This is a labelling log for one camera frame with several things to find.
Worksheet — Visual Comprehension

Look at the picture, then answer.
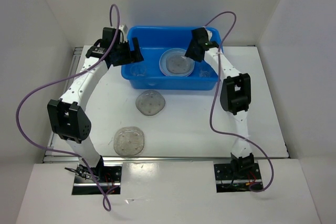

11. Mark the clear plastic cup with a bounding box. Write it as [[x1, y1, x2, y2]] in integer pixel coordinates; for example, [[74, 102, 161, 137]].
[[130, 63, 146, 77], [198, 62, 213, 78]]

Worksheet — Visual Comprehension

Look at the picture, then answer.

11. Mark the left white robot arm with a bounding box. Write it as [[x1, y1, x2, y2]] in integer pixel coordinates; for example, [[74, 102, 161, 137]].
[[47, 27, 144, 182]]

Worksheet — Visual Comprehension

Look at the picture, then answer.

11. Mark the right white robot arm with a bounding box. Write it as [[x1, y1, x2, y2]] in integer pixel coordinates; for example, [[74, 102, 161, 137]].
[[186, 27, 254, 178]]

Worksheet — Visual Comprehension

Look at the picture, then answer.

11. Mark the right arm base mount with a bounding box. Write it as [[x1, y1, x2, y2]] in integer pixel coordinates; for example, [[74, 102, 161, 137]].
[[213, 162, 264, 193]]

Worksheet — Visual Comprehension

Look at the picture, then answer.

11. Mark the brown translucent plate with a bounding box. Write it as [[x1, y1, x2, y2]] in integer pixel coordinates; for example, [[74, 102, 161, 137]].
[[166, 55, 193, 76]]

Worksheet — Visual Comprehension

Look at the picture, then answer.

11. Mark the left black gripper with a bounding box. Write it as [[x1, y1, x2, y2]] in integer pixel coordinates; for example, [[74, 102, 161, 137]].
[[113, 37, 143, 67]]

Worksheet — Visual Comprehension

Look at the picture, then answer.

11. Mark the clear textured plate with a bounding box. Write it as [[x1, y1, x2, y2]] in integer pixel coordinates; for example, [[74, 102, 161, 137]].
[[113, 126, 145, 157]]

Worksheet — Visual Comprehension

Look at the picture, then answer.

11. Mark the blue plastic bin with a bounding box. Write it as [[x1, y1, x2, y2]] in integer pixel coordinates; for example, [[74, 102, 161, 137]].
[[121, 26, 218, 91]]

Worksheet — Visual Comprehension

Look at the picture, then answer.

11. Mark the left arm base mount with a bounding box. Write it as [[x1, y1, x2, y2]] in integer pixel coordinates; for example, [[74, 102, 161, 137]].
[[65, 163, 122, 195]]

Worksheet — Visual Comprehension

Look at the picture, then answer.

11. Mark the aluminium rail frame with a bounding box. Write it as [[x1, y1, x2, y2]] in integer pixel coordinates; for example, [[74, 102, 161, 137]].
[[42, 46, 290, 163]]

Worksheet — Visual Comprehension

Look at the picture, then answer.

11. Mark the blue plastic plate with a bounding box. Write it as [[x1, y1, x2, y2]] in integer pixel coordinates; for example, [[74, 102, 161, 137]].
[[159, 48, 195, 77]]

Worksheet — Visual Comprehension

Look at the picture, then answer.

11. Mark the grey translucent plate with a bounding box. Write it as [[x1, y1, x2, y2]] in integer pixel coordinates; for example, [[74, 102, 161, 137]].
[[135, 90, 165, 116]]

